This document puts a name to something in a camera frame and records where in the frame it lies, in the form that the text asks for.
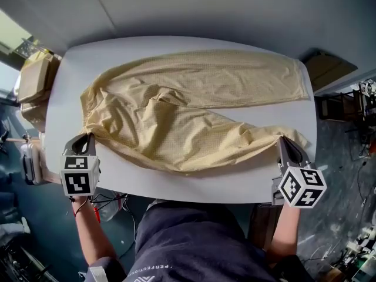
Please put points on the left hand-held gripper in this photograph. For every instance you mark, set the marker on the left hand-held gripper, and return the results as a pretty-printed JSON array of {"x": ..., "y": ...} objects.
[{"x": 77, "y": 175}]

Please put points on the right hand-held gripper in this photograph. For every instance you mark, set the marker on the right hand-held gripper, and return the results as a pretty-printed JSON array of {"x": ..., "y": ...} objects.
[{"x": 299, "y": 187}]

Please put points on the yellow cloth trousers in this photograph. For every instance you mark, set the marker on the yellow cloth trousers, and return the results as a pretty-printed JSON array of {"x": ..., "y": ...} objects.
[{"x": 164, "y": 128}]

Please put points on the person's left forearm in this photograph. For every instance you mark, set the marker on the person's left forearm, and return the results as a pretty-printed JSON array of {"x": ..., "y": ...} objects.
[{"x": 91, "y": 231}]

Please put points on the person's right forearm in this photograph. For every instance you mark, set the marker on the person's right forearm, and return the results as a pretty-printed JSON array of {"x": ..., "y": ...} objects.
[{"x": 283, "y": 231}]

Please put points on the flat brown cardboard sheet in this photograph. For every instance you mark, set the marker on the flat brown cardboard sheet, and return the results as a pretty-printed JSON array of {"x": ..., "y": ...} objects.
[{"x": 48, "y": 172}]

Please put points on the silver hard-shell suitcase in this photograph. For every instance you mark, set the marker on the silver hard-shell suitcase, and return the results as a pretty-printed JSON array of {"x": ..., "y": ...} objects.
[{"x": 32, "y": 163}]

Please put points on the large taped cardboard box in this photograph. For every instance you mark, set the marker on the large taped cardboard box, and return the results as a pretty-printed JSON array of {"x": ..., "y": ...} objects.
[{"x": 32, "y": 113}]

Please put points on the wooden pole black grip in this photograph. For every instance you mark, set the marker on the wooden pole black grip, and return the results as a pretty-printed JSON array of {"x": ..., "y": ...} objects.
[{"x": 20, "y": 140}]

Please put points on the cluttered equipment workbench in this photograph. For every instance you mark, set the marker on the cluttered equipment workbench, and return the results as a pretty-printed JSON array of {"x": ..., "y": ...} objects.
[{"x": 346, "y": 107}]

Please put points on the small brown cardboard box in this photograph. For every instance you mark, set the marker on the small brown cardboard box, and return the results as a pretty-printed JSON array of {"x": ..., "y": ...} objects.
[{"x": 32, "y": 81}]

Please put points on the open brown cardboard box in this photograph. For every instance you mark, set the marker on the open brown cardboard box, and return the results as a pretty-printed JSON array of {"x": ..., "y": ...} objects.
[{"x": 329, "y": 69}]

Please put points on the white electronics pile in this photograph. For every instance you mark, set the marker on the white electronics pile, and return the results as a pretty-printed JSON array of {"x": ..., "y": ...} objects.
[{"x": 358, "y": 251}]

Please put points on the person's dark navy shirt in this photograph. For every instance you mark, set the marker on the person's dark navy shirt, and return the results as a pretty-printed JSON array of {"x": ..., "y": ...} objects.
[{"x": 191, "y": 239}]

